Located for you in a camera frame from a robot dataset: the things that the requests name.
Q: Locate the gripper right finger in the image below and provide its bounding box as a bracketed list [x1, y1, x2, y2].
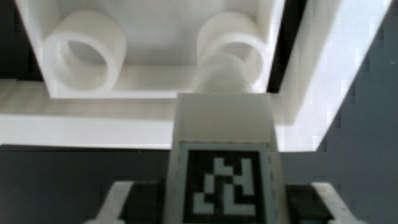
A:
[311, 182, 368, 224]

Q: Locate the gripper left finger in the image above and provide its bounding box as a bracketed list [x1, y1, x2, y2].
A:
[85, 181, 133, 224]

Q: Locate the white chair leg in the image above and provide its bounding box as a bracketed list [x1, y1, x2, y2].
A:
[163, 53, 289, 224]

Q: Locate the white U-shaped fence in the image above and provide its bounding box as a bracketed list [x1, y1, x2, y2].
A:
[0, 0, 392, 152]

